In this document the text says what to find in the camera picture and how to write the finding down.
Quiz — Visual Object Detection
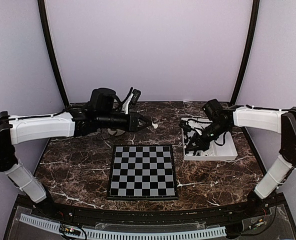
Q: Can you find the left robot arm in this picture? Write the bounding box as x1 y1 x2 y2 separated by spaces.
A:
0 110 158 218

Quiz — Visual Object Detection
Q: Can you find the right black frame post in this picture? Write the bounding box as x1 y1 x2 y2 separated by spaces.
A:
230 0 260 105

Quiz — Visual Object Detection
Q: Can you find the white king chess piece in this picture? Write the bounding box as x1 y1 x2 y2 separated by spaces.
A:
151 122 158 129

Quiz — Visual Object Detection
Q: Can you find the left black frame post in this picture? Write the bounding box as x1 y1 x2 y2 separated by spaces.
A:
37 0 70 107

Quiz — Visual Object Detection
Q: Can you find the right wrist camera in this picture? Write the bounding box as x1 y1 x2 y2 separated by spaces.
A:
179 117 208 133

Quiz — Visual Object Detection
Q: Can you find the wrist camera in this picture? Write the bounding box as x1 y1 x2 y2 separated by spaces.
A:
121 87 141 115
179 117 208 133

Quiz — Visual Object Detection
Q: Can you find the white ribbed cup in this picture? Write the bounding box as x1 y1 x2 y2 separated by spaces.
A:
107 128 125 137

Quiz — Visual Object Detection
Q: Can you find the white divided plastic tray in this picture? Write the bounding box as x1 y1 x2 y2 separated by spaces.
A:
181 117 238 162

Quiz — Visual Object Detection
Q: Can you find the black and grey chessboard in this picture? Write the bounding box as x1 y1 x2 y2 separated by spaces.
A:
107 144 178 201

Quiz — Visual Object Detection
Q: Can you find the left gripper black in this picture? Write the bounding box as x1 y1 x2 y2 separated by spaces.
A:
98 112 152 134

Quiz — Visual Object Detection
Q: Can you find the black chess pieces pile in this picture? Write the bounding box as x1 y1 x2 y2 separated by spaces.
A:
183 130 200 156

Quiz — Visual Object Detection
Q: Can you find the white slotted cable duct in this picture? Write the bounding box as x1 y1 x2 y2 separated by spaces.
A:
19 213 226 240

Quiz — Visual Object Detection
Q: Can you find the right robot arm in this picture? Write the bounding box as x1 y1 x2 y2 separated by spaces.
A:
184 104 296 217

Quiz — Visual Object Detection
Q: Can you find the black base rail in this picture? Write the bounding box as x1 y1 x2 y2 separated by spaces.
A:
15 194 286 227

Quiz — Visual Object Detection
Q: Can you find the black frame post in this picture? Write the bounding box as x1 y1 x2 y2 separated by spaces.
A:
230 0 260 105
37 0 70 107

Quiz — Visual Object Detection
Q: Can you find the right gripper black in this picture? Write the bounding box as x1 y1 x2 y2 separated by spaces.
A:
186 120 230 152

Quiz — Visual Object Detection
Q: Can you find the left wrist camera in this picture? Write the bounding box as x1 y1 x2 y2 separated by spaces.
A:
121 87 141 115

